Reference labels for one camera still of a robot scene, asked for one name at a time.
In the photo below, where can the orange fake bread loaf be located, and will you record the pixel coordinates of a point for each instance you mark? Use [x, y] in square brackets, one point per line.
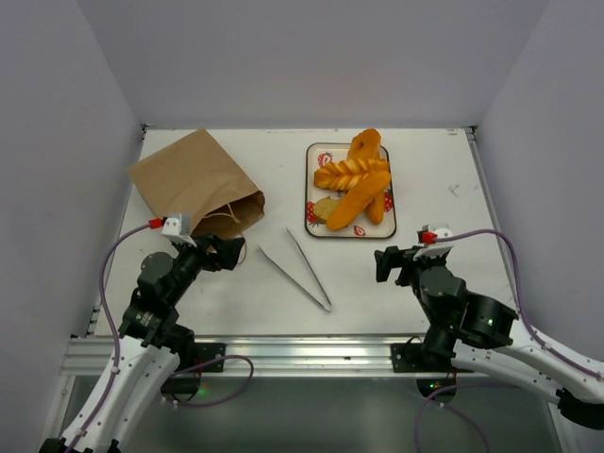
[376, 208]

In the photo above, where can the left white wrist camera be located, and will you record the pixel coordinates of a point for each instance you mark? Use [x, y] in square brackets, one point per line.
[175, 227]

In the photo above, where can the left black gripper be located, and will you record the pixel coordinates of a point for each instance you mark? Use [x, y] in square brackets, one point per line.
[226, 249]

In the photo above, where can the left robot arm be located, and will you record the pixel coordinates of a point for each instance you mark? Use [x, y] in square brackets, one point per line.
[150, 346]

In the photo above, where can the strawberry print tray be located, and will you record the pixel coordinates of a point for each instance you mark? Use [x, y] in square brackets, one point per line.
[319, 154]

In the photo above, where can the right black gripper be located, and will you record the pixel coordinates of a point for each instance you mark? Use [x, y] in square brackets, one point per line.
[402, 266]

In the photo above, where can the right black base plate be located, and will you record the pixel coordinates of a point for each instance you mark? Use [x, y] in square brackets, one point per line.
[407, 357]

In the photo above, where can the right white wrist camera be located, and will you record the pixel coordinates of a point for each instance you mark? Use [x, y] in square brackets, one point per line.
[429, 237]

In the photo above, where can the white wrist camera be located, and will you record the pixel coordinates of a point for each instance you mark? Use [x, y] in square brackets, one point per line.
[175, 227]
[429, 237]

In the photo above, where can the speckled fake bread slice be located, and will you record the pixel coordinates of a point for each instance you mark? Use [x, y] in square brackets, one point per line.
[324, 208]

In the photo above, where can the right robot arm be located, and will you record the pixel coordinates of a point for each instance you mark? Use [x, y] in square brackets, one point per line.
[475, 332]

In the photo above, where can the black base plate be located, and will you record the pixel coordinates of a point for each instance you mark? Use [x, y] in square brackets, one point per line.
[407, 357]
[201, 352]

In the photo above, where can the aluminium mounting rail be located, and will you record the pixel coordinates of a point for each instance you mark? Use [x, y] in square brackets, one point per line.
[295, 357]

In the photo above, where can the metal tongs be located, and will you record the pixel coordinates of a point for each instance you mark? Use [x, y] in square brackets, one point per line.
[290, 258]

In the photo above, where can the braided golden fake bread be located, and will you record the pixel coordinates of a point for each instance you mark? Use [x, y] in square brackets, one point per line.
[345, 174]

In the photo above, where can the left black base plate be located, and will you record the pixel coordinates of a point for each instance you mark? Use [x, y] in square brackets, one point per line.
[201, 352]

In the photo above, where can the brown paper bag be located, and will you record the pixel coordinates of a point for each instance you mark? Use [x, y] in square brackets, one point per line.
[195, 176]

